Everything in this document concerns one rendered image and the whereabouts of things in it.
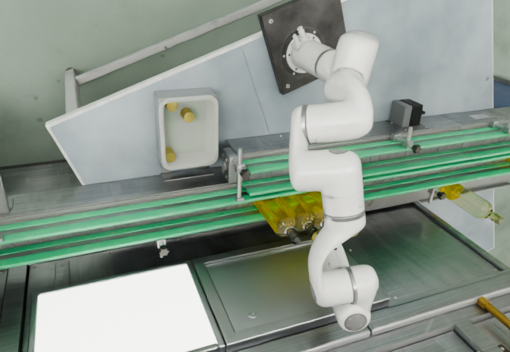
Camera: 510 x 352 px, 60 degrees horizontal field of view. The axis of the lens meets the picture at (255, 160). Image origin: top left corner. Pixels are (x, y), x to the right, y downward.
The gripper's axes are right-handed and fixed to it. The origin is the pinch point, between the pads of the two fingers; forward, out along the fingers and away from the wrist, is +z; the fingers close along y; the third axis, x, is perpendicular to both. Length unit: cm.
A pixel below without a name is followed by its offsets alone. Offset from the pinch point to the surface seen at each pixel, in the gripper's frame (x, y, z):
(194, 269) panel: 35.4, -12.8, 7.4
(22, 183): 104, -15, 68
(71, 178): 86, -15, 71
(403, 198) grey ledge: -44, -13, 43
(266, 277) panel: 14.8, -12.8, 2.4
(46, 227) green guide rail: 73, 5, 6
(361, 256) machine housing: -17.9, -16.6, 14.1
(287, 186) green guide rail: 6.4, 6.0, 21.8
